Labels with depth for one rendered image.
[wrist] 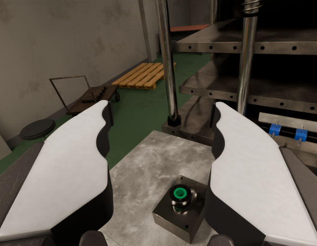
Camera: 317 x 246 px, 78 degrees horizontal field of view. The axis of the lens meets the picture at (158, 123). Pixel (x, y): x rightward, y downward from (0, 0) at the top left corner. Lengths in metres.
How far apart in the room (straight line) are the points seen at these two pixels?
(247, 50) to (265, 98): 0.26
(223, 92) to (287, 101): 0.30
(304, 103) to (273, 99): 0.12
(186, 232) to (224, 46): 0.80
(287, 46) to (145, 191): 0.84
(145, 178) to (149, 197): 0.11
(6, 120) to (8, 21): 1.29
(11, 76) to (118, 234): 2.87
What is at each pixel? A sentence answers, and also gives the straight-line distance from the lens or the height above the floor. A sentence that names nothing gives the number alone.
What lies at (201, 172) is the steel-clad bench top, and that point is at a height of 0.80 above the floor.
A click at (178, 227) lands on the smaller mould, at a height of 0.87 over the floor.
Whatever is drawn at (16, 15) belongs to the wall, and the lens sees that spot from 3.53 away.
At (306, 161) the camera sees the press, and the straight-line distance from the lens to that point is 1.14.
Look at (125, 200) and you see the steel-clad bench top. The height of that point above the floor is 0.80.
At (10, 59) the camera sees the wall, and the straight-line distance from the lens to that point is 3.40.
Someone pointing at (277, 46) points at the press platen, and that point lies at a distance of 1.00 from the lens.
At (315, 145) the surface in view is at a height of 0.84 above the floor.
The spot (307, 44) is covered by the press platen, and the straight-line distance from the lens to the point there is 0.99.
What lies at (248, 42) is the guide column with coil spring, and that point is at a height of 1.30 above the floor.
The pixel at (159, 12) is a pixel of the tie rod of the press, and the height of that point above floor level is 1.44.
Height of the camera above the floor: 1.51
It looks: 32 degrees down
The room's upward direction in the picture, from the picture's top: 9 degrees counter-clockwise
